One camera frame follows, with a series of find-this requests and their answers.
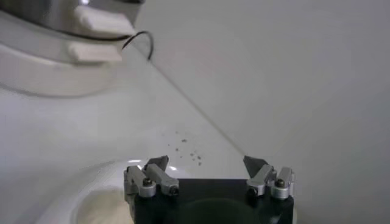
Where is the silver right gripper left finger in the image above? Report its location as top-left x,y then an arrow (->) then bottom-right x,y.
123,155 -> 180,204

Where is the white round plate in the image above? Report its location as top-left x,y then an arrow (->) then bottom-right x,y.
33,157 -> 183,224

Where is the black cooker power cord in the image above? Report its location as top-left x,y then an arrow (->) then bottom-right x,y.
121,30 -> 155,61

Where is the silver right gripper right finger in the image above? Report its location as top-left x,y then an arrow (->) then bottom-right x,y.
243,155 -> 296,200

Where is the stainless steel steamer basket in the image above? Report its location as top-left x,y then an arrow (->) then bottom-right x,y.
0,0 -> 144,42

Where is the white electric cooker pot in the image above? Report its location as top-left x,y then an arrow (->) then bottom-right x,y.
0,13 -> 129,98

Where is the dark crumbs scatter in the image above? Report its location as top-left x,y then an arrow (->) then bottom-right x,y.
160,130 -> 204,167

